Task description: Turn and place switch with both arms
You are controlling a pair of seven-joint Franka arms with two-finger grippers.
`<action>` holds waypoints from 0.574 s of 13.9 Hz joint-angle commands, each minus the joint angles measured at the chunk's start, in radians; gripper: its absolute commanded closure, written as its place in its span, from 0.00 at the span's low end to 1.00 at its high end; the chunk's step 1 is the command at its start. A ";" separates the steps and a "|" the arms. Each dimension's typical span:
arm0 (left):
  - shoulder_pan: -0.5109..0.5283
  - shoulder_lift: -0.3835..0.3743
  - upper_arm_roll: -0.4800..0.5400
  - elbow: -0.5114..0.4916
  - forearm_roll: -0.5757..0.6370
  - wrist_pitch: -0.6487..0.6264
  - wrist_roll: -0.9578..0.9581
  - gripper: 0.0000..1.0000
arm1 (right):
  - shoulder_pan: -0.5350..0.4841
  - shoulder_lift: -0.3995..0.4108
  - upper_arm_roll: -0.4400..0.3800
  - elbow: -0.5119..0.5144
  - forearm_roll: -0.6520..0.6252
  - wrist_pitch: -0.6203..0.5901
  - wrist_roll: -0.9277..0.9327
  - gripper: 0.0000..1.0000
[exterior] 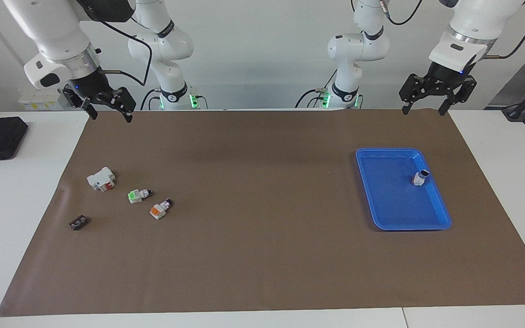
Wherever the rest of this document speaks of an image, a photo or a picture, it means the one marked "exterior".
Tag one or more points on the white circuit breaker red lever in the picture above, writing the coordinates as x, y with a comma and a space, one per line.
100, 178

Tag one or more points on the white power strip box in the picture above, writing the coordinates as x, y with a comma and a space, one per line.
34, 104

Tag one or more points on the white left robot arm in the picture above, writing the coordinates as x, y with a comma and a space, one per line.
476, 23

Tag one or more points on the brown paper mat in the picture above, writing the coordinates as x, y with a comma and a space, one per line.
262, 255

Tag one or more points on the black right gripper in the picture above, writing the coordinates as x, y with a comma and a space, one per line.
91, 84

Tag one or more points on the white switch with orange button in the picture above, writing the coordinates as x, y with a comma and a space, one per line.
420, 178

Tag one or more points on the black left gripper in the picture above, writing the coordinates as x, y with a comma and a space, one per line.
447, 77

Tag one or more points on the black terminal block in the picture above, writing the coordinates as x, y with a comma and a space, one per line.
78, 223

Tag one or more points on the blue plastic tray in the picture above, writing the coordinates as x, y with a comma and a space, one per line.
394, 200

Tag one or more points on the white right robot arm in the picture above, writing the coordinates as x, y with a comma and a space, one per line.
53, 27

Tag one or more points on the white switch with green button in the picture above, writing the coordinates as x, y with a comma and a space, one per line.
136, 196

